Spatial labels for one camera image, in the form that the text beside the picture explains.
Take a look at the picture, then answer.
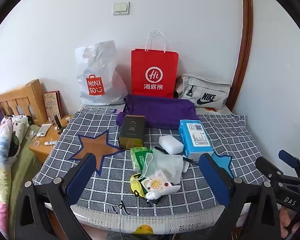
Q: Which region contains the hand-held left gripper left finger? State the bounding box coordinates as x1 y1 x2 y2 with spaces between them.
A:
15 152 97 240

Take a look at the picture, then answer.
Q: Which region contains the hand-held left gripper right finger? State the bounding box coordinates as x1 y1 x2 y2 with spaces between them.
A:
199 152 283 240

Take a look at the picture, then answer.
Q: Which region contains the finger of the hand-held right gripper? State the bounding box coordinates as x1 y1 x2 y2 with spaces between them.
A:
277 149 300 177
255 156 300 187

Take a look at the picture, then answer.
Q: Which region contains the fruit print packet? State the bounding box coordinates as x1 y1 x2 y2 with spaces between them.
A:
142 170 174 194

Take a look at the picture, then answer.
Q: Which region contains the white sponge block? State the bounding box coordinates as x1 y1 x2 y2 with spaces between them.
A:
158 135 185 153

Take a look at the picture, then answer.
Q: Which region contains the yellow pad with black straps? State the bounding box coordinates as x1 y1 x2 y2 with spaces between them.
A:
129 174 147 197

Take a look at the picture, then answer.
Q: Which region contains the light green tissue pack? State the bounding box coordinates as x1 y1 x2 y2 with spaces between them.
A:
129 147 150 173

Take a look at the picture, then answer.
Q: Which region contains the green wet wipe packet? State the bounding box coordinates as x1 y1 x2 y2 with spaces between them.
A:
135 150 154 173

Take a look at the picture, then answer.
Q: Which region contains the person's right hand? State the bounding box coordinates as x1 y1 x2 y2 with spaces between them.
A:
280 205 300 240

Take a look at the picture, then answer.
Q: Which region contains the grey checked cloth with star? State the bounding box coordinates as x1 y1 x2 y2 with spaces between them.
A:
32 106 269 209

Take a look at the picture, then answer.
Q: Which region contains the blue tissue pack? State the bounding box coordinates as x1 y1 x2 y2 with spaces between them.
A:
178 119 214 161

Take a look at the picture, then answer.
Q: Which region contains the wooden nightstand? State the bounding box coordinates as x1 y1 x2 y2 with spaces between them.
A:
28 115 74 165

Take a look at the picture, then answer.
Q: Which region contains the green bedsheet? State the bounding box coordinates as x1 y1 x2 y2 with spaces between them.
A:
10 125 43 205

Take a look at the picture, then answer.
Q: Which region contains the clear glass cup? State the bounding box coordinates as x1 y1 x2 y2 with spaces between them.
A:
27 131 40 147

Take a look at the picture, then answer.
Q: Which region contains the white flat packet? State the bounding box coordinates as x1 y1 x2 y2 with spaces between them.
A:
36 124 51 137

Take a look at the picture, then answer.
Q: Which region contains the dark green tin box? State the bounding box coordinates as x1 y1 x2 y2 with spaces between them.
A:
118 114 145 151

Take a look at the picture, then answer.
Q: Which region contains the black and white pillow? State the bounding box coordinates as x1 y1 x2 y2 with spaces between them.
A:
1 115 32 165

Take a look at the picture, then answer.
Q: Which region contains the colourful printed quilt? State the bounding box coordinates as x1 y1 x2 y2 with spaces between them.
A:
0 122 15 235

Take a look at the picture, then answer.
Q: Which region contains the brown notebook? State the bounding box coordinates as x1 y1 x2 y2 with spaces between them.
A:
43 91 63 123

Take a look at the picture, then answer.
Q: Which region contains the purple towel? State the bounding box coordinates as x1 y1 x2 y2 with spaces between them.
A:
116 94 200 130

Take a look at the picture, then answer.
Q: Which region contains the wooden headboard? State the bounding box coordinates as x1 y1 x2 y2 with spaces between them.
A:
0 79 48 125

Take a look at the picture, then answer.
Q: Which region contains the grey waist bag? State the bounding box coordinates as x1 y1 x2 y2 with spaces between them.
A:
175 74 231 110

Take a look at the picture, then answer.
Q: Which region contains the white plastic shopping bag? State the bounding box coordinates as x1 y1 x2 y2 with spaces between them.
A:
75 40 128 106

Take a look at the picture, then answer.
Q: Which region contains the red paper shopping bag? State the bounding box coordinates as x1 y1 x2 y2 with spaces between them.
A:
131 30 179 98

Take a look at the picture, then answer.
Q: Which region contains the brown wooden door frame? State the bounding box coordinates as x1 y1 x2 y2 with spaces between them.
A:
226 0 253 110

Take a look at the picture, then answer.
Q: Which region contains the white wall light switch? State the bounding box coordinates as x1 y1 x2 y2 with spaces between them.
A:
112 2 130 16

